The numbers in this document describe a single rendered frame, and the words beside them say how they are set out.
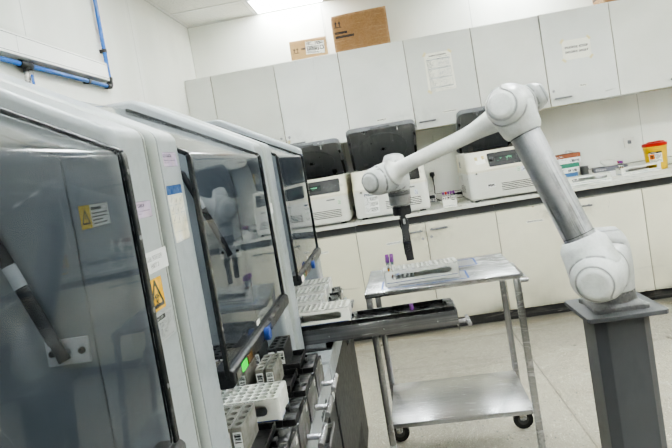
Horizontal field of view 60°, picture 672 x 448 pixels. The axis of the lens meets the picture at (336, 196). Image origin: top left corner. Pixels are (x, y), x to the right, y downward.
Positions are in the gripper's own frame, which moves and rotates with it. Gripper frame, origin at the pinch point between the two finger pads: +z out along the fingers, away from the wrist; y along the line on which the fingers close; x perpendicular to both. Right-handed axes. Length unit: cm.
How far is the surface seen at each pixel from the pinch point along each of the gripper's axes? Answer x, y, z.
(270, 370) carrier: 40, -100, 5
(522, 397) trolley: -36, -1, 65
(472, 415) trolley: -14, -11, 65
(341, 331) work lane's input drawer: 27, -46, 14
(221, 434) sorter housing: 41, -137, 3
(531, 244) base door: -93, 188, 39
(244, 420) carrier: 40, -128, 5
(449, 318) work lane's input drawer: -8.3, -46.3, 14.9
